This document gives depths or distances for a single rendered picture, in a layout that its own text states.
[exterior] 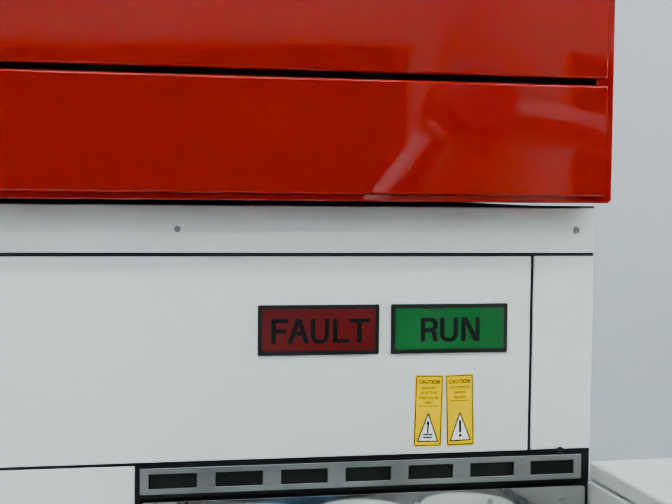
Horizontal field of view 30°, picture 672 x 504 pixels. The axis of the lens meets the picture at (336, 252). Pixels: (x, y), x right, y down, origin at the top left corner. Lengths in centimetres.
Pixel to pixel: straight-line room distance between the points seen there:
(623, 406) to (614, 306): 23
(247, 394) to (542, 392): 30
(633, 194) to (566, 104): 172
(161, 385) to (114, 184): 20
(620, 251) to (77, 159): 196
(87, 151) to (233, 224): 16
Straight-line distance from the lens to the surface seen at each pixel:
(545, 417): 128
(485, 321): 124
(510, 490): 127
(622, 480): 123
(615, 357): 294
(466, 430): 125
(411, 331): 122
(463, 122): 118
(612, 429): 297
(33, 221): 118
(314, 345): 120
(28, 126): 113
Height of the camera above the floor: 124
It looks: 3 degrees down
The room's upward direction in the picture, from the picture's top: 1 degrees clockwise
